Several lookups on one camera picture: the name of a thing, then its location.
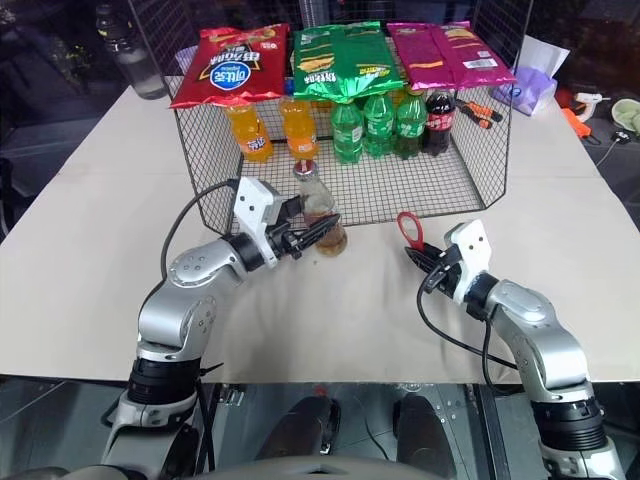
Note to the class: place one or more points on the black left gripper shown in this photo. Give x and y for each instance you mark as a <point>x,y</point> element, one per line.
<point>285,242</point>

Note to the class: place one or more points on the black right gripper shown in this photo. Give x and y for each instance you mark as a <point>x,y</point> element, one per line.
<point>447,272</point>

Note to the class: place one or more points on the clear glass bottle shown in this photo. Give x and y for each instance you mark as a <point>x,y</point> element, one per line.
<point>316,197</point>

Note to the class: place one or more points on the red bottle opener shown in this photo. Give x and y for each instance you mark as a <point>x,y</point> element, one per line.
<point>417,235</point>

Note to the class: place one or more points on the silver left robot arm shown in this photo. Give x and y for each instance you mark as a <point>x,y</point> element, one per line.
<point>200,267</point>

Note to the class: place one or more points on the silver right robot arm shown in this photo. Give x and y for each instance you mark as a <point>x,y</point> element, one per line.
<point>540,325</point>

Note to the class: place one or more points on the red white bottle cap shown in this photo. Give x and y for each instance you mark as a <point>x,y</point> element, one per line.
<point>305,167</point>

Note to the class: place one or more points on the orange soda bottle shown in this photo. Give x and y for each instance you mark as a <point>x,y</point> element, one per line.
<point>247,132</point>
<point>300,130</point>

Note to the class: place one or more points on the green soda bottle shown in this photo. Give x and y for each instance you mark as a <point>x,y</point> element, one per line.
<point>347,132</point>
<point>411,125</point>
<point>380,125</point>

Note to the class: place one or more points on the dark cola bottle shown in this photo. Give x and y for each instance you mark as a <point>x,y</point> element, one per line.
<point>439,122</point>

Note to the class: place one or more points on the clear plastic water bottle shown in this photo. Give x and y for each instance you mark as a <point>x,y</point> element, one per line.
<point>132,55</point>

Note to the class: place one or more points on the beige table cover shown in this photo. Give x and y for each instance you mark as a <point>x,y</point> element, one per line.
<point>325,310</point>

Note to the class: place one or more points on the orange black hand tool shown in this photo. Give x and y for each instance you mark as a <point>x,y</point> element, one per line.
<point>480,112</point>

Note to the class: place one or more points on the green chips bag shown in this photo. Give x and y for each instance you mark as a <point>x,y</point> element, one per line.
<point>345,57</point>

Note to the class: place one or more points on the red chips bag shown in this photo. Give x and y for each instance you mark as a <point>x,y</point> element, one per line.
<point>235,65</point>

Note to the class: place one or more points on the purple tissue pack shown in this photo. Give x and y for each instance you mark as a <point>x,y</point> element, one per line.
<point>532,90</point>

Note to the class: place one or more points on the orange flat object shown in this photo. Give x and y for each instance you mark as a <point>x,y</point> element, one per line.
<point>577,122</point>

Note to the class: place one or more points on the magenta chips bag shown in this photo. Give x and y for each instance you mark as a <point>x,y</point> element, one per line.
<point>450,55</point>

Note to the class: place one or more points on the white glue gun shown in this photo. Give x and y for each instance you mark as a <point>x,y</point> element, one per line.
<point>590,100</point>

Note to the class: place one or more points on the grey robot torso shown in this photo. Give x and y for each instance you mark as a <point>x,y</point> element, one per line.
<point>320,472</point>

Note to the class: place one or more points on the pale green cloth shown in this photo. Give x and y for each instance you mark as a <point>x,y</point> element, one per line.
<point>627,115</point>

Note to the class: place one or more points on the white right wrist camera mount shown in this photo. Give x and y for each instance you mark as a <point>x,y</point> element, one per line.
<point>475,250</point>

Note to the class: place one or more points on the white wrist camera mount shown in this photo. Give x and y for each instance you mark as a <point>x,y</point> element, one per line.
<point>252,202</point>
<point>475,250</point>

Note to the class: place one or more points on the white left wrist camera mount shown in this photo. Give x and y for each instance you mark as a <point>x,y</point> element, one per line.
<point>252,202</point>

